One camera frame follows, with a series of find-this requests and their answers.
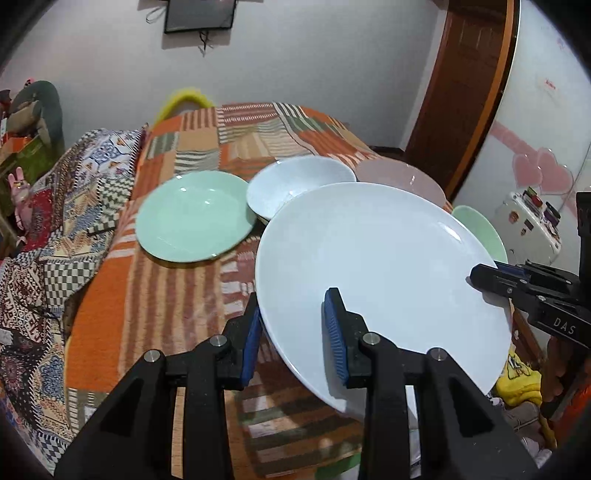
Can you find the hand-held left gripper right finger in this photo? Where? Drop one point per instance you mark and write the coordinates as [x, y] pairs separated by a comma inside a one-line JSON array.
[[334, 337]]

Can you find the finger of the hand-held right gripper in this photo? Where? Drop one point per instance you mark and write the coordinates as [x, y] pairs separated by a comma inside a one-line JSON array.
[[510, 270], [489, 279]]

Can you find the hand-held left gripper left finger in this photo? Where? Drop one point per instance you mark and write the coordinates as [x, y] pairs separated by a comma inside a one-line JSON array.
[[251, 341]]

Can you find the light green bowl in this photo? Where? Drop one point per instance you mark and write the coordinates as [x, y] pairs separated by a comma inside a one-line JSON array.
[[485, 235]]

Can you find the large white plate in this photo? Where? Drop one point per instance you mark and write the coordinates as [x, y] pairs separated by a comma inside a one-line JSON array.
[[392, 258]]

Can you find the person's right forearm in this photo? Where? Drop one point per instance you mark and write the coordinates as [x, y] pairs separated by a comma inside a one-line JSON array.
[[579, 410]]

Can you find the white sticker-covered case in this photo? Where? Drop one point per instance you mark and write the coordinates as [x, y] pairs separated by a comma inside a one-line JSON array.
[[519, 230]]

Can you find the yellow cloth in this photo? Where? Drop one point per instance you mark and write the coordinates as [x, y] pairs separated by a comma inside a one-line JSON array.
[[519, 378]]

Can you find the orange patchwork blanket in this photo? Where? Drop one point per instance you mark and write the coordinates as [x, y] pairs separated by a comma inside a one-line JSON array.
[[161, 300]]

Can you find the pink plate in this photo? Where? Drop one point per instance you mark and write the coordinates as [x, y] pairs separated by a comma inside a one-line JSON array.
[[401, 177]]

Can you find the light green plate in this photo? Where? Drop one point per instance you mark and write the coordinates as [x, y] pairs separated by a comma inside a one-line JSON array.
[[194, 217]]

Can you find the white bowl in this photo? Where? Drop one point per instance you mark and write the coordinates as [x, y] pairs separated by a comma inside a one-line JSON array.
[[295, 182]]

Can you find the wooden door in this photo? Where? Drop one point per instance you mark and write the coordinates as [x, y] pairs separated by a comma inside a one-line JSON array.
[[457, 83]]

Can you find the multicolour patterned quilt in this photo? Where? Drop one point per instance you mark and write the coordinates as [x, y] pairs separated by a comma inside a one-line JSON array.
[[60, 230]]

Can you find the yellow plastic basin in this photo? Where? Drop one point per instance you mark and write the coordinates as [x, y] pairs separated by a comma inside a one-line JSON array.
[[184, 96]]

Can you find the pink rabbit toy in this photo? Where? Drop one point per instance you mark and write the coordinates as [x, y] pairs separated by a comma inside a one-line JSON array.
[[19, 194]]

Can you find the orange and green box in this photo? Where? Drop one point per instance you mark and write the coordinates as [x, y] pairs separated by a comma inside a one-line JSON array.
[[23, 152]]

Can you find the grey plush toy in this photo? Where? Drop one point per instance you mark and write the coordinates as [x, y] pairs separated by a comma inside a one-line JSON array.
[[39, 108]]

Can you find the black wall monitor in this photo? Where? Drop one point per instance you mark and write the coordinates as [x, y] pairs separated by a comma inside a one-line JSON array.
[[198, 14]]

